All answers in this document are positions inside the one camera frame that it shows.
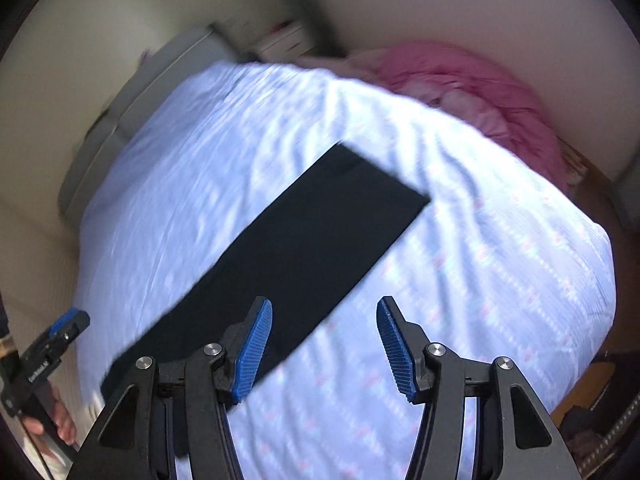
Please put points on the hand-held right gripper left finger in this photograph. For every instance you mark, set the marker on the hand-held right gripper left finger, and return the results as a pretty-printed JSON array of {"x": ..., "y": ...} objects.
[{"x": 252, "y": 350}]

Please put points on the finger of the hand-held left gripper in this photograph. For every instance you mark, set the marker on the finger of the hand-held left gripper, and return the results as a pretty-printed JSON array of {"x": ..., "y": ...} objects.
[
  {"x": 65, "y": 320},
  {"x": 60, "y": 345}
]

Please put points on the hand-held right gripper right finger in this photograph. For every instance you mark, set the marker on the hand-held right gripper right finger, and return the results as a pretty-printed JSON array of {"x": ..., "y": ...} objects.
[{"x": 397, "y": 355}]

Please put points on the black pants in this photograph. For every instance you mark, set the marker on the black pants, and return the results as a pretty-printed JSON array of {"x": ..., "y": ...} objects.
[{"x": 310, "y": 240}]

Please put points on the person's left hand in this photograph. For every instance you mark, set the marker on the person's left hand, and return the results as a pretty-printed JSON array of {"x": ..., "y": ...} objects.
[{"x": 65, "y": 422}]

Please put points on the bed with blue sheet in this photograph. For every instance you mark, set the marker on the bed with blue sheet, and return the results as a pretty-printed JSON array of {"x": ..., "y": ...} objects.
[{"x": 450, "y": 285}]

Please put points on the grey padded headboard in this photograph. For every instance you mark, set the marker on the grey padded headboard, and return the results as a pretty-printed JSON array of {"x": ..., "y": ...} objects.
[{"x": 135, "y": 110}]

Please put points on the pink blanket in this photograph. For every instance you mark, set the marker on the pink blanket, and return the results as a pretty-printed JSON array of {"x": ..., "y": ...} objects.
[{"x": 465, "y": 90}]

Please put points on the white nightstand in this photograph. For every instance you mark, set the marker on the white nightstand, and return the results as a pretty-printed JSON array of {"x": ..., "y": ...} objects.
[{"x": 287, "y": 42}]

